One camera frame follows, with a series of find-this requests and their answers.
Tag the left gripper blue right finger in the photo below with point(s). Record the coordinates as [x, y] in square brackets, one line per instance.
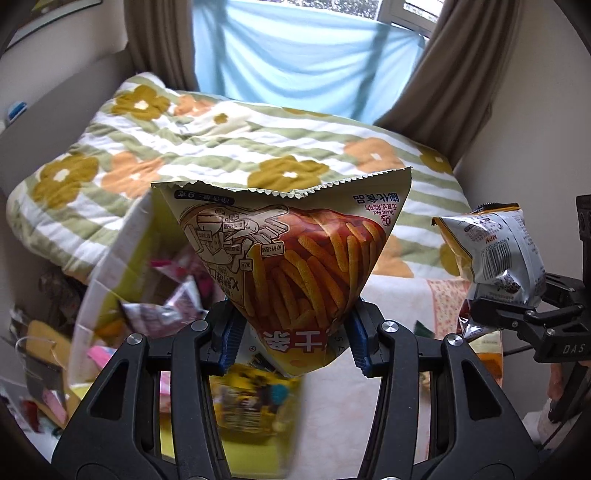
[362, 324]

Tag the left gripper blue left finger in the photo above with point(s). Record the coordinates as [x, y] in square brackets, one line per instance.
[228, 325]

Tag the orange fries snack bag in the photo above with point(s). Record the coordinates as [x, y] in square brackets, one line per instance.
[290, 250]

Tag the silver barcode snack bag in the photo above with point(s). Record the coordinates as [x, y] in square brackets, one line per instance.
[494, 252]

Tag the yellow black snack bag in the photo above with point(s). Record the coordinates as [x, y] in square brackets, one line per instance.
[254, 406]

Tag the purple snack bag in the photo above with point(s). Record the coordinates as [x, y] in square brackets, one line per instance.
[181, 308]

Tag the green cardboard box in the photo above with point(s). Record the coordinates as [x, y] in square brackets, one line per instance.
[124, 275]

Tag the floral striped quilt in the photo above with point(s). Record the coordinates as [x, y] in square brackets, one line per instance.
[71, 207]

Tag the brown right curtain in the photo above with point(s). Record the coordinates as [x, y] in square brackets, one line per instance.
[449, 97]

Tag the brown curtain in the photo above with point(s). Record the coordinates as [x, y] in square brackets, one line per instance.
[449, 97]
[160, 40]

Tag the light blue window cloth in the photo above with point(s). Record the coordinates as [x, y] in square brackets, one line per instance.
[302, 56]

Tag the grey headboard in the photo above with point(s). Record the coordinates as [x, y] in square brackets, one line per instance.
[58, 119]

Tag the blue white item on headboard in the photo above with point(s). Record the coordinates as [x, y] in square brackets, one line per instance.
[15, 110]

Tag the brown left curtain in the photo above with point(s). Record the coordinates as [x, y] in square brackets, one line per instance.
[160, 40]

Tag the framed houses picture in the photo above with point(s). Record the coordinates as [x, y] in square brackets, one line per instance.
[46, 12]

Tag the window frame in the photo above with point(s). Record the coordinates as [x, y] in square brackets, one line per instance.
[420, 16]

